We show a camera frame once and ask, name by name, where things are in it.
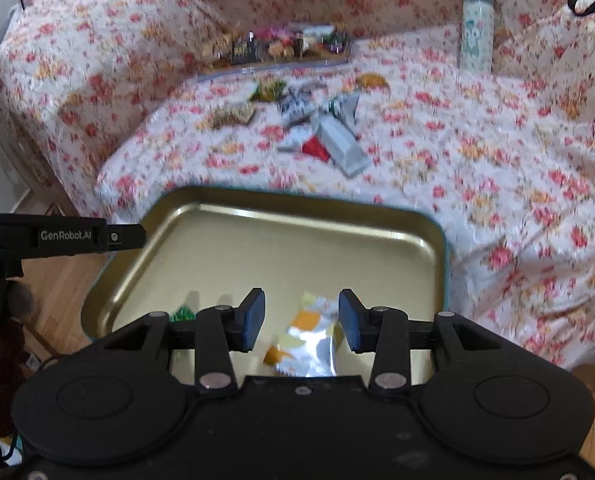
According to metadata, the small white candy wrapper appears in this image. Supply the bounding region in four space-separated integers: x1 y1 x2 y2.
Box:
288 80 328 99

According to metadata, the shiny green candy packet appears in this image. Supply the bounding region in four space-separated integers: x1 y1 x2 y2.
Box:
169 304 195 323

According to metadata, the navy white biscuit packet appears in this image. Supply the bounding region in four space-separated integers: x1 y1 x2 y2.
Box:
278 94 316 128

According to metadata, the black cracker box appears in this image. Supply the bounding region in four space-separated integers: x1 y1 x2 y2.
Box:
231 40 259 65

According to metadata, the red white snack packet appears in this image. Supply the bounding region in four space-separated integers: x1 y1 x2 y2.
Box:
276 136 331 162

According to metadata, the yellow white snack packet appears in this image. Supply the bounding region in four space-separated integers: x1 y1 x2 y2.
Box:
264 292 344 377

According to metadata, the floral sofa cover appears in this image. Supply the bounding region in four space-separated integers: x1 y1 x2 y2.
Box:
0 0 595 368

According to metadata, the cat print water bottle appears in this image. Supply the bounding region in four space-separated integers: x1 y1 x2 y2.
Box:
460 0 495 74

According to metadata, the green white snack packet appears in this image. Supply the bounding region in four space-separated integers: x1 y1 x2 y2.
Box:
328 91 361 129

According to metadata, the gold tray with snacks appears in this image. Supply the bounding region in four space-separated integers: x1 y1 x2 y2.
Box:
198 22 353 78

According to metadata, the silver white snack bar packet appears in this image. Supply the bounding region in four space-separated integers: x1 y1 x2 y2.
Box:
311 114 370 178

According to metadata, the empty gold metal tray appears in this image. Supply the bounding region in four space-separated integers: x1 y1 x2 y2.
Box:
81 187 450 377

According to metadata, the olive green snack packet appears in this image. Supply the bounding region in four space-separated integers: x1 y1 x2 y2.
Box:
250 79 286 103

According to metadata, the gold foil candy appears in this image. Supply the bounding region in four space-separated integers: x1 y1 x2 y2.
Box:
355 73 390 91

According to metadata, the beige patterned cracker packet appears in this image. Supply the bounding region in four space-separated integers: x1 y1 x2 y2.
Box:
208 103 256 129

